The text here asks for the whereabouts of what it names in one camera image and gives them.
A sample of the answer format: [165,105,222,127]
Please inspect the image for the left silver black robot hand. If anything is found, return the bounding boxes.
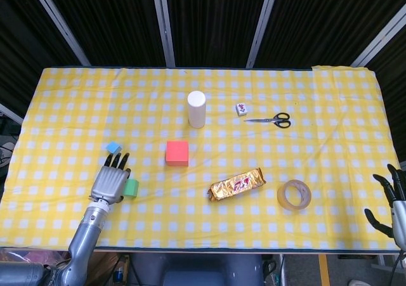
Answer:
[89,152,132,205]

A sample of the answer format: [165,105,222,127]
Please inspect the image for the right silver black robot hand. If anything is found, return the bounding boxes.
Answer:
[363,164,406,250]

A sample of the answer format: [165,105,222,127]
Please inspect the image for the green cube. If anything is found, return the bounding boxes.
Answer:
[122,178,141,199]

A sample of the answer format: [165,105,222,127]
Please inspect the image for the small blue cube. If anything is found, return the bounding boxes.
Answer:
[105,141,123,157]

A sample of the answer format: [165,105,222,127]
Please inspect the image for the large red cube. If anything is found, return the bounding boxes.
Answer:
[165,140,190,167]

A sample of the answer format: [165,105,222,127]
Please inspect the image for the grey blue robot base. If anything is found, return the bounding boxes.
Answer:
[128,252,264,286]

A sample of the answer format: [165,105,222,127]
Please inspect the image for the brown cardboard box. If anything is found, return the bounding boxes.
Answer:
[85,252,128,286]

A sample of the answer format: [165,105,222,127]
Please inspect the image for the yellow white checkered tablecloth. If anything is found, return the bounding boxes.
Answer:
[0,64,401,252]

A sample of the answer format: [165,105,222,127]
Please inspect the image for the pink plastic bag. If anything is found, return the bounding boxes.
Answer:
[0,250,69,270]

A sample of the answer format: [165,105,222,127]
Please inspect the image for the white cylindrical bottle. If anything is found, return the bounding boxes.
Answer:
[187,90,207,129]

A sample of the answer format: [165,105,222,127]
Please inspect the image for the clear packing tape roll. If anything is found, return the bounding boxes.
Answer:
[277,179,312,211]

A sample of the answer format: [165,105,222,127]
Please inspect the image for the gold foil biscuit packet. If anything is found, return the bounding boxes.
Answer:
[207,167,266,203]

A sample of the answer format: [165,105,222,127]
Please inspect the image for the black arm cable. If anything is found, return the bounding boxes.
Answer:
[388,250,406,286]

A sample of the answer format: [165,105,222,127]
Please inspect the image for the short aluminium frame bar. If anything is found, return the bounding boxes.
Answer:
[0,103,25,124]

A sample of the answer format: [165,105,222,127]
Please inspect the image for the black handled scissors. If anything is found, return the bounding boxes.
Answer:
[243,112,292,129]

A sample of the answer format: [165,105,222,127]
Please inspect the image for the aluminium frame post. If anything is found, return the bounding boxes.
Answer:
[350,11,406,68]
[150,0,177,68]
[246,0,282,68]
[27,0,92,67]

